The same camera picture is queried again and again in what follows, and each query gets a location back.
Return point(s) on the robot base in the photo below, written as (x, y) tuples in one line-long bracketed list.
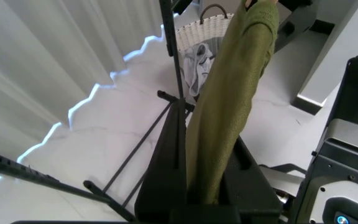
[(346, 155)]

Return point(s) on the pale grey shorts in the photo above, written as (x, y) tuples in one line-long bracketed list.
[(197, 62)]

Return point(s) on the white laundry basket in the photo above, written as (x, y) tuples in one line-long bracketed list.
[(197, 31)]

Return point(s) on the white curtain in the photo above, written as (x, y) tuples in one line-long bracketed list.
[(42, 46)]

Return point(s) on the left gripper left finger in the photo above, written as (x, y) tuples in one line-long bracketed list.
[(163, 180)]

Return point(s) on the black clothes rack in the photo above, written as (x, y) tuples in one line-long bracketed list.
[(168, 31)]

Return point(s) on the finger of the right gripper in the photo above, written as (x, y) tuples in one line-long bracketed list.
[(303, 18)]

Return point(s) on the green printed t-shirt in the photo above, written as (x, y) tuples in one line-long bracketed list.
[(228, 93)]

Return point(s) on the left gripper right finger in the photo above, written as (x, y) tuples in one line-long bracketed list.
[(250, 193)]

